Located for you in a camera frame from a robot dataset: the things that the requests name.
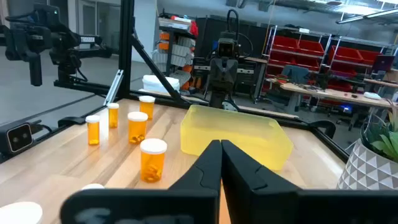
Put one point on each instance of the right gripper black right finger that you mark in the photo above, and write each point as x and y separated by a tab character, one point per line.
280	205

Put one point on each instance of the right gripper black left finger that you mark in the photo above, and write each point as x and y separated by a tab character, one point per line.
192	205

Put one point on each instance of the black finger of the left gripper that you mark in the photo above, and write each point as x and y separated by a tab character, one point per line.
220	66
225	66

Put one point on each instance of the orange pill bottle white cap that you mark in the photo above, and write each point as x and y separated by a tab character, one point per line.
137	129
153	161
93	130
147	109
113	116
18	213
92	186

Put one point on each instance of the black background robot arm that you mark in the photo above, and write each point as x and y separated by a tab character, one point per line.
62	40

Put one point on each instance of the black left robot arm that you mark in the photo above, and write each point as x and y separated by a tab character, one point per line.
217	98

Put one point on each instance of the translucent yellow plastic bin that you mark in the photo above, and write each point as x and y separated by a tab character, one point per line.
233	133

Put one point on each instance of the parts rack with small bins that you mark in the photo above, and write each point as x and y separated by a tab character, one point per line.
175	49

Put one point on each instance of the white stacked containers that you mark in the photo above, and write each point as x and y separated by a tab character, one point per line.
160	83

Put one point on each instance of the blue-grey office chair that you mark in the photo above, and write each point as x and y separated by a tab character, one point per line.
295	74

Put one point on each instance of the metal shelf with red bins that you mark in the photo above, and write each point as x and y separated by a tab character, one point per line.
295	49
351	56

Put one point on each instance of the triangle-patterned planter with succulents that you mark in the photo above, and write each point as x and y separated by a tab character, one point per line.
370	168

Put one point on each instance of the wooden workbench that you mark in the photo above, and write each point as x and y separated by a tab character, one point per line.
329	93

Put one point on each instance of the silver metal strut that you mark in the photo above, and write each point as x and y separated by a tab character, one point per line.
113	87

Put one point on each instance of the small white desk object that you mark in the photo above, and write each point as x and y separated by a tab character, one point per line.
372	95

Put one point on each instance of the ceiling light strip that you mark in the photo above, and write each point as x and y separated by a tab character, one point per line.
367	15

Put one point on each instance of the purple laptop screen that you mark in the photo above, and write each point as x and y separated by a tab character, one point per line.
383	62

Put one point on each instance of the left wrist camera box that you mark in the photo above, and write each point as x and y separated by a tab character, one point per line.
226	48

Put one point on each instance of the black corner bracket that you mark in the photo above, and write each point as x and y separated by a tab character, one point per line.
71	120
325	126

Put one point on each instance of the black aluminium table frame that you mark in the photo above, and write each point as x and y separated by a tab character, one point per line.
126	46

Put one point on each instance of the black table-level camera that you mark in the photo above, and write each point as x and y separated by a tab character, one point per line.
17	138

